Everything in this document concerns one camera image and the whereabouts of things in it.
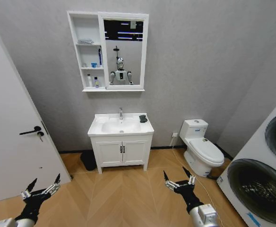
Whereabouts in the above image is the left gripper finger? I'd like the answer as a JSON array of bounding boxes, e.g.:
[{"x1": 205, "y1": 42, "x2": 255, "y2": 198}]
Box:
[
  {"x1": 21, "y1": 178, "x2": 38, "y2": 199},
  {"x1": 43, "y1": 173, "x2": 61, "y2": 196}
]

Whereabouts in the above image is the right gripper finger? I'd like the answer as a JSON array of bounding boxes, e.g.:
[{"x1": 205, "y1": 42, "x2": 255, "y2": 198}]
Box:
[
  {"x1": 163, "y1": 170, "x2": 179, "y2": 190},
  {"x1": 182, "y1": 166, "x2": 197, "y2": 187}
]

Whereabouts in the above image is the white vanity cabinet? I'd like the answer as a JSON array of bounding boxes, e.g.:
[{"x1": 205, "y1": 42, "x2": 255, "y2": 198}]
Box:
[{"x1": 90, "y1": 133, "x2": 153, "y2": 175}]

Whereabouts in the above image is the white ceramic washbasin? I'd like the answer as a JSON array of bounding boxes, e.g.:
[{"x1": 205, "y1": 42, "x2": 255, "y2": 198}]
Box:
[{"x1": 87, "y1": 113, "x2": 155, "y2": 138}]

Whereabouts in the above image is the white toilet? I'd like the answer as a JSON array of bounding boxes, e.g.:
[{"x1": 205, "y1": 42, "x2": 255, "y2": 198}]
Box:
[{"x1": 179, "y1": 119, "x2": 225, "y2": 178}]

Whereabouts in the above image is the black waste bin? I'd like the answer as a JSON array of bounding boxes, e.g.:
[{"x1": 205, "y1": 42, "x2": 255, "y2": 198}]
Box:
[{"x1": 81, "y1": 151, "x2": 97, "y2": 171}]

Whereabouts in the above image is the white stacked washing machine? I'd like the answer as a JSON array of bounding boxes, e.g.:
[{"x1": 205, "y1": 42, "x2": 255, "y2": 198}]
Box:
[{"x1": 216, "y1": 91, "x2": 276, "y2": 227}]

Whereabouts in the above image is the large round washer door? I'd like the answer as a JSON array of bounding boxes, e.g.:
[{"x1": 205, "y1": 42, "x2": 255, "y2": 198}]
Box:
[{"x1": 226, "y1": 158, "x2": 276, "y2": 226}]

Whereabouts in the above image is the white door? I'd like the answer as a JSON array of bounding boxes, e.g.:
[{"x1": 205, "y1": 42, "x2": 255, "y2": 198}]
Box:
[{"x1": 0, "y1": 18, "x2": 73, "y2": 205}]

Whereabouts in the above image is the blue standing tube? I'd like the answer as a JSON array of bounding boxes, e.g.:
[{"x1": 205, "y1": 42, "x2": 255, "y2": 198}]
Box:
[{"x1": 97, "y1": 45, "x2": 103, "y2": 66}]

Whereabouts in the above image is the black hose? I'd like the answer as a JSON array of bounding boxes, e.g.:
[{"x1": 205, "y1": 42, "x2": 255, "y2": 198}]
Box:
[{"x1": 206, "y1": 170, "x2": 221, "y2": 181}]

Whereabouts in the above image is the thin white cable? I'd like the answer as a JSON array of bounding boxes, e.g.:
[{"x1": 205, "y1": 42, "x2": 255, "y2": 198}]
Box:
[{"x1": 170, "y1": 136, "x2": 224, "y2": 215}]

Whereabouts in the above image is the black door lever handle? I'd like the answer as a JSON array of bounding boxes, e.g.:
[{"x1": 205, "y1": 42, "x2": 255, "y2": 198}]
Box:
[{"x1": 19, "y1": 125, "x2": 42, "y2": 136}]

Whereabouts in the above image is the framed wall mirror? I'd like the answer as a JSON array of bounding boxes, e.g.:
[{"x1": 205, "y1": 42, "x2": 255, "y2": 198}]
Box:
[{"x1": 103, "y1": 18, "x2": 145, "y2": 86}]

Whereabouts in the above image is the white wall shelf cabinet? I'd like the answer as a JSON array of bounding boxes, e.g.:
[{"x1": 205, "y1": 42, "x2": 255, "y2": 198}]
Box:
[{"x1": 66, "y1": 10, "x2": 150, "y2": 93}]

